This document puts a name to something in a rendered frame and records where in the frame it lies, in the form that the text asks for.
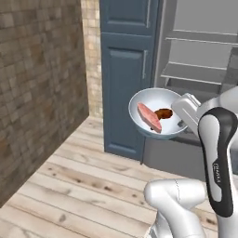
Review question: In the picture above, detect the short blue cupboard door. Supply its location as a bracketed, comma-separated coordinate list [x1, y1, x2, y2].
[99, 0, 161, 37]

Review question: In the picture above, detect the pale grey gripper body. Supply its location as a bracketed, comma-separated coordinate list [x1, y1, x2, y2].
[170, 92, 203, 135]

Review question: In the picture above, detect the pink raw steak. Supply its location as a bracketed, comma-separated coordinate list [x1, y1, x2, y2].
[137, 102, 164, 135]

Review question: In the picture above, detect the white bowl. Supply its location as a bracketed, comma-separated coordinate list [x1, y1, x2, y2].
[127, 87, 190, 140]

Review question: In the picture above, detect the tall blue cupboard door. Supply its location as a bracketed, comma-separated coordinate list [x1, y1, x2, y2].
[100, 32, 159, 162]

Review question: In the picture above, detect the brown chicken drumstick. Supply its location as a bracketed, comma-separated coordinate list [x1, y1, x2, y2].
[153, 108, 174, 122]

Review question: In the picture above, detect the grey open fridge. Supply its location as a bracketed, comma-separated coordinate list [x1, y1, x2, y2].
[140, 0, 238, 183]

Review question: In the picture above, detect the grey fridge shelf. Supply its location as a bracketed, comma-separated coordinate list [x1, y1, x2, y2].
[165, 29, 238, 47]
[160, 61, 230, 86]

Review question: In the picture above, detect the grey cupboard door handle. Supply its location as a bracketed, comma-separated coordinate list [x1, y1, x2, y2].
[141, 49, 149, 80]
[145, 0, 152, 29]

